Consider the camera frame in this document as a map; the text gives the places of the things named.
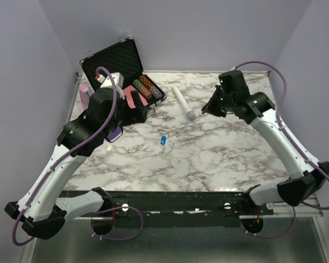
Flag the blue key tag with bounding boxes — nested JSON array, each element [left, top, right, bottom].
[[160, 136, 167, 145]]

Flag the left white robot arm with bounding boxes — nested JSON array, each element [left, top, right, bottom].
[[4, 88, 148, 240]]

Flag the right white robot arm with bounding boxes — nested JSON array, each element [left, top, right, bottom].
[[201, 70, 329, 215]]

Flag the purple metronome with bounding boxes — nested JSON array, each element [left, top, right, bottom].
[[105, 127, 123, 143]]

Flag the white microphone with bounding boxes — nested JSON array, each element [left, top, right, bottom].
[[172, 87, 196, 121]]

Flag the black poker chip case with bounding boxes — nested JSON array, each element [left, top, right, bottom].
[[79, 38, 166, 113]]

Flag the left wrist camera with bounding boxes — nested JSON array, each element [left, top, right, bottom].
[[95, 72, 126, 99]]

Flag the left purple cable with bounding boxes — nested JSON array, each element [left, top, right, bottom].
[[12, 66, 118, 246]]

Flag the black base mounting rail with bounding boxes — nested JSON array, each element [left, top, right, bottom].
[[79, 190, 275, 228]]

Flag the aluminium frame profile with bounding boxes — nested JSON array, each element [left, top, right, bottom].
[[20, 72, 84, 263]]

